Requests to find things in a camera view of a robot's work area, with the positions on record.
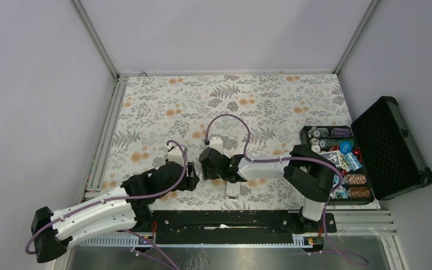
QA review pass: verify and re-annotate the floral patterned table mat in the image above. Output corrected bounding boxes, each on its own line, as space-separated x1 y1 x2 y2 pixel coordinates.
93 74 352 191

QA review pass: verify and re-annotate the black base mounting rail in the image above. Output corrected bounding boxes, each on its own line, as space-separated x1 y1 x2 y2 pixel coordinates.
131 210 338 245

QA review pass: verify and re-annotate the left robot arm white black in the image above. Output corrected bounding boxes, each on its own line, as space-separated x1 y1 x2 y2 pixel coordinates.
26 161 199 263

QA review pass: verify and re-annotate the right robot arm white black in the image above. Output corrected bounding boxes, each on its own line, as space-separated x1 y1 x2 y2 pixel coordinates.
199 145 340 232

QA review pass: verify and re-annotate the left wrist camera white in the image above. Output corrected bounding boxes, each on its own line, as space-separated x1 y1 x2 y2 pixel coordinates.
167 145 187 165

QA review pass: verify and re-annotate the blue poker chip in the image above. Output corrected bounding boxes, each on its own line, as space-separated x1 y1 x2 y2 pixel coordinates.
339 141 353 155

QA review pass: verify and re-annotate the playing card deck blue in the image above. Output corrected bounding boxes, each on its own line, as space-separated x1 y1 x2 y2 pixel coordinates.
319 150 343 168

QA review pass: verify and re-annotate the black poker chip case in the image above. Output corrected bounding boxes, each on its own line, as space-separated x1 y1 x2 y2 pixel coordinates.
299 96 432 205

